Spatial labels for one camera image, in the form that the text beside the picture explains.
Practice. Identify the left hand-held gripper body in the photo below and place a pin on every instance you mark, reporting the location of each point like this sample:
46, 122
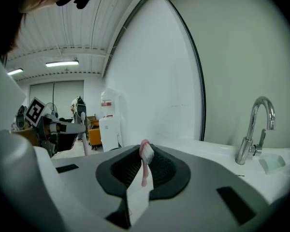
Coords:
36, 111

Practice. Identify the clear water bottle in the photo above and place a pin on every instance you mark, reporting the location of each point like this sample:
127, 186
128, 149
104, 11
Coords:
110, 103

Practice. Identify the white water dispenser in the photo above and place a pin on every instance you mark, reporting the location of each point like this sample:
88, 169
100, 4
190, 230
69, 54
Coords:
109, 134

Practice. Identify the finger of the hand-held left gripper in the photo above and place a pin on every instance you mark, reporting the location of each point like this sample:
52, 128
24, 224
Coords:
70, 127

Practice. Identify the standing fan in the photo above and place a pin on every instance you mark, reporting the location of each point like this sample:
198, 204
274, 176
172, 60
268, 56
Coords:
52, 108

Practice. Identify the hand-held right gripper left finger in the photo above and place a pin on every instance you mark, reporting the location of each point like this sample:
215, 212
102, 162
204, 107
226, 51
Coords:
122, 170

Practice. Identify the person's white shirt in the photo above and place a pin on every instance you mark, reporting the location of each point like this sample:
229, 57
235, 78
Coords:
3, 98

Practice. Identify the orange chair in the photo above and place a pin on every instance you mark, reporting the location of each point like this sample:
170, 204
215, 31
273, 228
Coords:
94, 136

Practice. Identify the pink and white toothbrush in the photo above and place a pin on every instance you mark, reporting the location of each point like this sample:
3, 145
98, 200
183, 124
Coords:
85, 139

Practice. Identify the chrome faucet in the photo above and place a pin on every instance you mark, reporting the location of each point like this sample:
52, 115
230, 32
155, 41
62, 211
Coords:
252, 129

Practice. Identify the pink toothbrush white bristles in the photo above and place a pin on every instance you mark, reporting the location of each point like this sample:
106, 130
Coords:
147, 153

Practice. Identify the long ceiling light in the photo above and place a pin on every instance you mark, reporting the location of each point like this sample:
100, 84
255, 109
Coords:
62, 63
15, 71

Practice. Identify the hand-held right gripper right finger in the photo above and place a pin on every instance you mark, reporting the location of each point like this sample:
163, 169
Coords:
168, 170

